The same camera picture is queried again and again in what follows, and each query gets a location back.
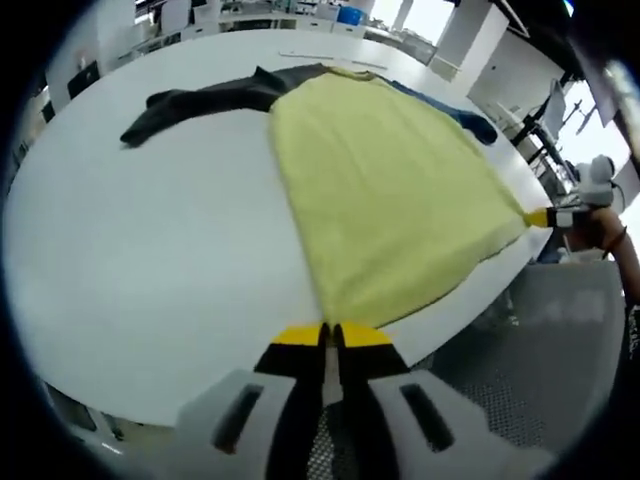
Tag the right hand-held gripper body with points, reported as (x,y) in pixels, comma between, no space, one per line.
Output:
(597,192)

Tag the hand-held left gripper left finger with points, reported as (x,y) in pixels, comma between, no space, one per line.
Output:
(295,370)

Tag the yellow garment with dark sleeves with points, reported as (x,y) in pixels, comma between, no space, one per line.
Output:
(380,190)

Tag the grey monitor screen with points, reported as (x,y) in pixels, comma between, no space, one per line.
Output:
(557,107)

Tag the blue crate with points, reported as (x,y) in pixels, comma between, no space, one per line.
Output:
(351,15)

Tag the black box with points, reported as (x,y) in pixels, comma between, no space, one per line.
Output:
(84,80)

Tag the plain white square pillar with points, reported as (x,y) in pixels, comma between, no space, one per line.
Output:
(470,40)

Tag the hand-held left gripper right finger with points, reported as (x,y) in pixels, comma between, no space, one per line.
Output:
(370,365)

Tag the person's right hand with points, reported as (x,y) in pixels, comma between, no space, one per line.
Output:
(600,227)

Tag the white lab counter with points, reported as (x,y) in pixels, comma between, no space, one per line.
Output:
(280,22)

